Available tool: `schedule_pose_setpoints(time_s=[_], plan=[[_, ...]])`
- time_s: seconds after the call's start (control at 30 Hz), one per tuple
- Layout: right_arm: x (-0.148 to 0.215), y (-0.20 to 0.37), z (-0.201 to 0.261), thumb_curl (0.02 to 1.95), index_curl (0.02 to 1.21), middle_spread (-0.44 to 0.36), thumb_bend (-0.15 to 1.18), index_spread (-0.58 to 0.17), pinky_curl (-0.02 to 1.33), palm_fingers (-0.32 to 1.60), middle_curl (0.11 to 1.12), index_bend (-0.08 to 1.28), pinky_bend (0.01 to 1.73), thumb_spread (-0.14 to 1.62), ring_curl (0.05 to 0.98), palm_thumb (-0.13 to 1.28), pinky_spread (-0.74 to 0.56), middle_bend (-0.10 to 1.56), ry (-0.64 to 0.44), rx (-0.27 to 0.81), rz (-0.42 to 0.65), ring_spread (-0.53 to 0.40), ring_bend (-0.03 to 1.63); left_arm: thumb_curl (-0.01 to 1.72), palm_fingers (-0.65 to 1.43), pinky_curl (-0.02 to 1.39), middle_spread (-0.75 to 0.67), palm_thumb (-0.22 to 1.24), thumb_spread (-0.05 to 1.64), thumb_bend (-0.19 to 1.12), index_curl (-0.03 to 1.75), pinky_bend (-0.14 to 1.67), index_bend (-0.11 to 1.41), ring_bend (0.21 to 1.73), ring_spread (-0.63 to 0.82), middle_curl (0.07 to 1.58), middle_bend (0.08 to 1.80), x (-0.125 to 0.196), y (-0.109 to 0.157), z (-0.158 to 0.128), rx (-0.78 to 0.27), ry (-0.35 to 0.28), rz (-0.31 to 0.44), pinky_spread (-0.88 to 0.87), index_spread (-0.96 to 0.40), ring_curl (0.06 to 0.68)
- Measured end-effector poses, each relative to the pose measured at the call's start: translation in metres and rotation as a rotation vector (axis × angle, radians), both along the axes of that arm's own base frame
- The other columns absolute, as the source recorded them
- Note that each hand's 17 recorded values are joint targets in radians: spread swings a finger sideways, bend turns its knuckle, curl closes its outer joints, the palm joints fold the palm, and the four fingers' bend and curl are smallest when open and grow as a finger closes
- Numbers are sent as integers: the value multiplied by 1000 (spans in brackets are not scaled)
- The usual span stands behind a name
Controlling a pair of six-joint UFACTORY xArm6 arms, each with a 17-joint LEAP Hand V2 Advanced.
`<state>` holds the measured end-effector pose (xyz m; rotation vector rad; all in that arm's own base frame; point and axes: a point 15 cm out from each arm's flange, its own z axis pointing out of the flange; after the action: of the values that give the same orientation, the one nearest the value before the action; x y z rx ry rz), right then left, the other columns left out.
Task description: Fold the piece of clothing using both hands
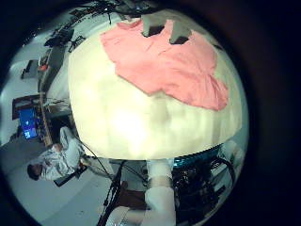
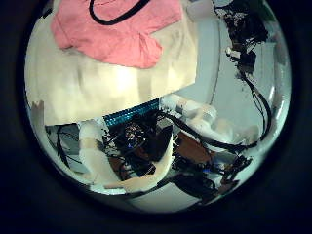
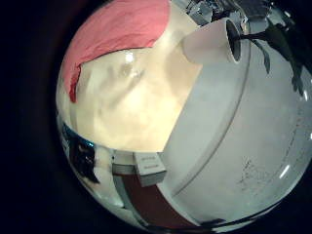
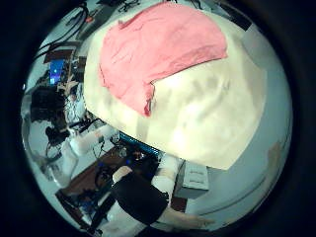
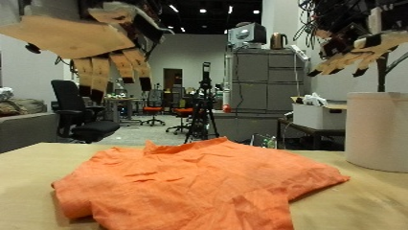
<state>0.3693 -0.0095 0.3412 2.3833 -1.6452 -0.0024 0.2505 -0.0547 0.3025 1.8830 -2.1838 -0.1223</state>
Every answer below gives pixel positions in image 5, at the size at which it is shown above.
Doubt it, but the orange button shirt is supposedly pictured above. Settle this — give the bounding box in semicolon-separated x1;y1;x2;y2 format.
49;136;352;230

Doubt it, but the green leafy plant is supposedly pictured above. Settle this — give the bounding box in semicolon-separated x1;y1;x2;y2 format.
374;44;408;94

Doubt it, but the white power strip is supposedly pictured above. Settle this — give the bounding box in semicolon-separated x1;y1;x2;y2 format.
289;44;310;61

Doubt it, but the copper electric kettle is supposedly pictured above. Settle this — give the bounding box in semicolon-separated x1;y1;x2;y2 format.
268;32;289;51

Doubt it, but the white plastic bag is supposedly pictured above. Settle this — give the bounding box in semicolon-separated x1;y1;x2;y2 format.
301;92;329;107

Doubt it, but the background work desk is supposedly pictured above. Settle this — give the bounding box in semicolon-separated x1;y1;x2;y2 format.
103;96;143;124

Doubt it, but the brown cushion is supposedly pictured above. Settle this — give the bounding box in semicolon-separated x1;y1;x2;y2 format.
0;98;47;118

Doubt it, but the white storage box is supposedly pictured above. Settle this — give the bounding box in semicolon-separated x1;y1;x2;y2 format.
292;103;348;130

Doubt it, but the brown door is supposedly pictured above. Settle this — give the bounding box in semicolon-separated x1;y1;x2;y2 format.
163;67;183;94

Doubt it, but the grey boxy device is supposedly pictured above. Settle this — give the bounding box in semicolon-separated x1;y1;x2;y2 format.
227;22;267;50

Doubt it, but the white round plant pot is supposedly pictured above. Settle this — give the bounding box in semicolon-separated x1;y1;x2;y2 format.
344;91;408;174

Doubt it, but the grey filing cabinet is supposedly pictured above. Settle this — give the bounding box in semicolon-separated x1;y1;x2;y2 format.
224;47;310;114

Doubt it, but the black office chair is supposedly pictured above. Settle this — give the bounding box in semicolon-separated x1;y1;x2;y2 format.
49;80;120;144

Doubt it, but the orange seat office chair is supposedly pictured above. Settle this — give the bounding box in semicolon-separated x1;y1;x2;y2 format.
164;106;195;135
139;89;167;127

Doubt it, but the dark side table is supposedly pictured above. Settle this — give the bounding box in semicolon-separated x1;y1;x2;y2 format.
276;117;346;151

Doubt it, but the grey sofa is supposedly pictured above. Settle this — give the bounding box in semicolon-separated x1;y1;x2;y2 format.
0;112;61;154

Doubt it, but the grey low cabinet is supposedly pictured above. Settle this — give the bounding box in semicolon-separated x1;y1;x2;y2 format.
211;109;294;143

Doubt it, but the left arm black cable bundle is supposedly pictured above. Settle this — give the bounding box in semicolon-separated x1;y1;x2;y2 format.
292;0;341;49

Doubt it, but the black camera tripod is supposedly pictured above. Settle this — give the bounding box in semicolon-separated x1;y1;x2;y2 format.
183;61;220;144

